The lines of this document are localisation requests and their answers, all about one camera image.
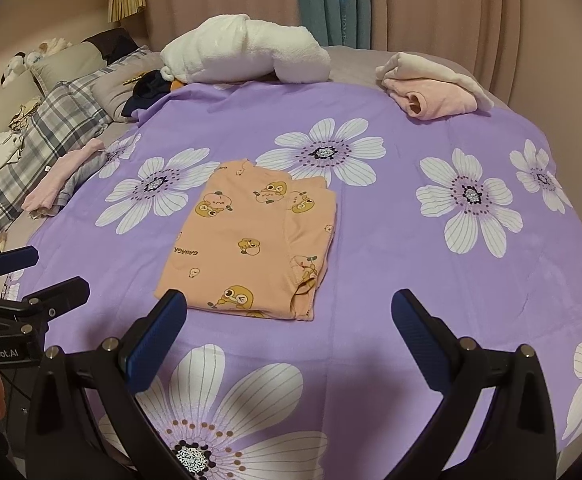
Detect grey bed cover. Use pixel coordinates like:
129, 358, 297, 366
321, 45, 472, 86

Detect orange printed long-sleeve shirt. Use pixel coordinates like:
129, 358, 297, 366
153, 157, 338, 322

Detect pink folded garment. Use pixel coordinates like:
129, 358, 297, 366
388, 77, 478, 122

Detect plaid blanket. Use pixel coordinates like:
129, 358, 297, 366
0, 45, 152, 246

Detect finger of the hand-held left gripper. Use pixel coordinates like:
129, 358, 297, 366
0, 245, 39, 298
1, 277, 92, 334

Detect white fluffy rolled blanket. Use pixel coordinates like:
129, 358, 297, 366
160, 12, 332, 86

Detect beige pillow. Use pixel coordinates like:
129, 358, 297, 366
31, 40, 109, 96

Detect purple floral bed sheet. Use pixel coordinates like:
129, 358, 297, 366
1, 80, 582, 480

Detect white plush toys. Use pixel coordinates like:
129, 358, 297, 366
1, 36, 72, 86

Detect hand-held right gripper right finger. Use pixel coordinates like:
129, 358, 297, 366
391, 288, 558, 480

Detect pink beige curtain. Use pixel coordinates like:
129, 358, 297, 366
141, 0, 582, 111

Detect dark brown cloth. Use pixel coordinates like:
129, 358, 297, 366
83, 27, 139, 58

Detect grey pillow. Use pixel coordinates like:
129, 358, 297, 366
91, 55, 164, 123

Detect dark navy cloth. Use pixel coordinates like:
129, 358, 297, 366
122, 71, 172, 121

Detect cream folded garment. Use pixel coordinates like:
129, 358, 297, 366
375, 51, 494, 111

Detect teal curtain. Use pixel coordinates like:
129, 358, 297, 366
296, 0, 374, 48

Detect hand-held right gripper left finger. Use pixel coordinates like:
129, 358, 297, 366
25, 288, 192, 480

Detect small pale pink garment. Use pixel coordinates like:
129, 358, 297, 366
22, 139, 106, 213

